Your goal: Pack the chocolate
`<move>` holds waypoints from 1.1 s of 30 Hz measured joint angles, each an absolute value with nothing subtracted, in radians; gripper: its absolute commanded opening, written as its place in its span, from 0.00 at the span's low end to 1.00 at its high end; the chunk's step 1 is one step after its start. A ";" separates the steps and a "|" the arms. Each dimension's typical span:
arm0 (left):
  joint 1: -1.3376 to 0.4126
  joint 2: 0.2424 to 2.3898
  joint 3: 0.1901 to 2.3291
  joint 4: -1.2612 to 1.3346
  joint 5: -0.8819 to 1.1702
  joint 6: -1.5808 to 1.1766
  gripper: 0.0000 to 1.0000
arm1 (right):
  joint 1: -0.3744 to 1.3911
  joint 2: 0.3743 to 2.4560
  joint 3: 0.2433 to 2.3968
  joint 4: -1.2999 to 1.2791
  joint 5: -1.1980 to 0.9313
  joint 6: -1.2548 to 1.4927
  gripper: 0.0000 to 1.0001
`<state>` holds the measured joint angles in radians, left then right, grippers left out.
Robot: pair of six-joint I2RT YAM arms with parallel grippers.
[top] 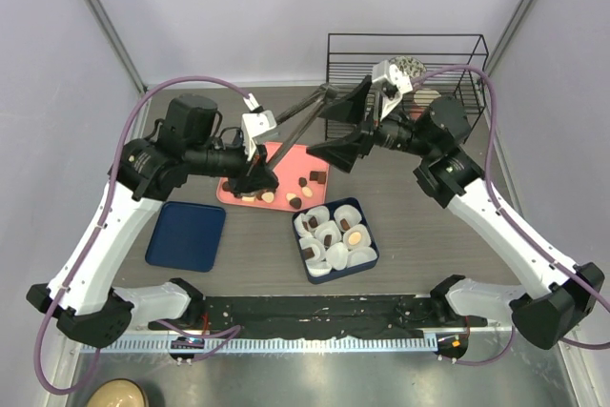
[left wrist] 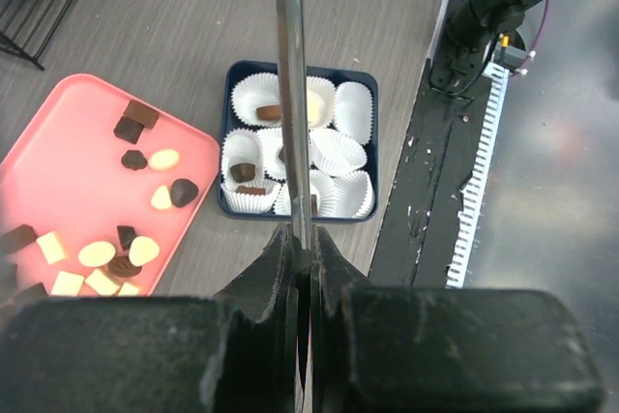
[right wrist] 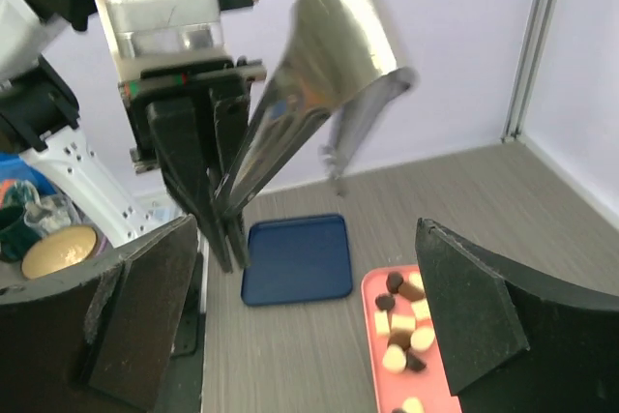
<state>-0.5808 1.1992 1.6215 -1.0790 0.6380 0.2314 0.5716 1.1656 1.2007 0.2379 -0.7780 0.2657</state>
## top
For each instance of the black wire rack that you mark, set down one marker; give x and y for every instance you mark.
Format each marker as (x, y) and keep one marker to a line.
(351, 55)

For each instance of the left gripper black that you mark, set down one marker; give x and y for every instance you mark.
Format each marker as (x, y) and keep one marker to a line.
(253, 177)

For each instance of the dark blue box lid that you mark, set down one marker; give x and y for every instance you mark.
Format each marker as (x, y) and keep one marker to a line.
(186, 236)

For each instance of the beige bowl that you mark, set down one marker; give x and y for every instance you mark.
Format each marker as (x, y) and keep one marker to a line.
(119, 392)

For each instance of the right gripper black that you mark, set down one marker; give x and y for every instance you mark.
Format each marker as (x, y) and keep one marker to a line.
(345, 152)

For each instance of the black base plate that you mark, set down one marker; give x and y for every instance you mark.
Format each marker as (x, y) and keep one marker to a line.
(321, 317)

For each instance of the metal tongs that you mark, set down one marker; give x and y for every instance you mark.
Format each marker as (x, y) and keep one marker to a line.
(318, 101)

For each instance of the pink mug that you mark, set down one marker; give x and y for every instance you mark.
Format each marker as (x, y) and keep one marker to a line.
(422, 99)

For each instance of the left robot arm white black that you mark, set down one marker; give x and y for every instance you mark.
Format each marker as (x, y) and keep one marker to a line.
(81, 298)

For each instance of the white cable chain strip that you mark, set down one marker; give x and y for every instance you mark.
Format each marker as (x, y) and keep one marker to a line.
(174, 344)

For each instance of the patterned ceramic bowl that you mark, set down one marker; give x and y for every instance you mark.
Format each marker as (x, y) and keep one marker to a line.
(409, 65)

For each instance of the dark round chocolate piece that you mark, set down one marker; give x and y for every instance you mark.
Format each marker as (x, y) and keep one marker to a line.
(295, 203)

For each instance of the dark blue box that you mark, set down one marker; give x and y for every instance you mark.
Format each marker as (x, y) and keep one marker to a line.
(334, 274)

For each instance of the pink plastic tray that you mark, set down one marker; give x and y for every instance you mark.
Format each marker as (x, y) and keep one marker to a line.
(296, 170)

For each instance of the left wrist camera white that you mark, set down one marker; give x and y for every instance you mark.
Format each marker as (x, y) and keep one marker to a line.
(257, 127)

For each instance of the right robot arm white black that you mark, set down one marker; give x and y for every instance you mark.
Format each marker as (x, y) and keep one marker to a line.
(554, 294)

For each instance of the dark square chocolate piece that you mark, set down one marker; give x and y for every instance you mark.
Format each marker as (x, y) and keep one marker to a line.
(344, 224)

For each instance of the white paper cupcake liner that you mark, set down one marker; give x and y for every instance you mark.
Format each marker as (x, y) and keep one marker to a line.
(318, 268)
(312, 250)
(365, 240)
(321, 213)
(361, 256)
(348, 212)
(301, 227)
(337, 256)
(329, 227)

